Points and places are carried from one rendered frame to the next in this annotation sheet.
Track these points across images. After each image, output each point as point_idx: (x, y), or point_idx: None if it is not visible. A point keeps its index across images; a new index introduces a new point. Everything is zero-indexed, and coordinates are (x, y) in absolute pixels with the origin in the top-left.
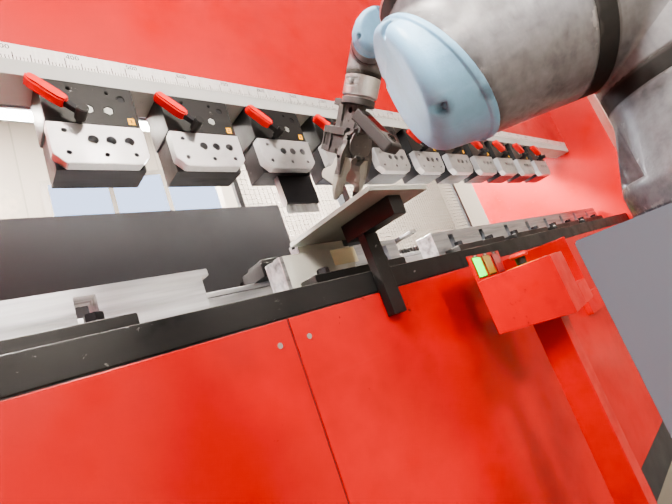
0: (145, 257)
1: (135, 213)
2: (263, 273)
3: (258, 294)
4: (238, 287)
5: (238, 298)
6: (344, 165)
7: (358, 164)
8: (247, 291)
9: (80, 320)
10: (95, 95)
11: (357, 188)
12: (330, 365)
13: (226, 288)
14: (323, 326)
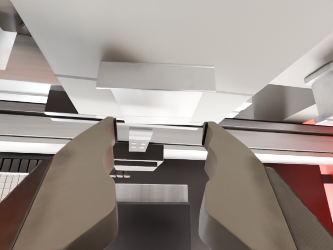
0: (193, 224)
1: None
2: (163, 148)
3: (162, 136)
4: (180, 149)
5: (185, 138)
6: (267, 203)
7: (106, 230)
8: (173, 142)
9: (303, 155)
10: None
11: (109, 135)
12: None
13: (132, 181)
14: None
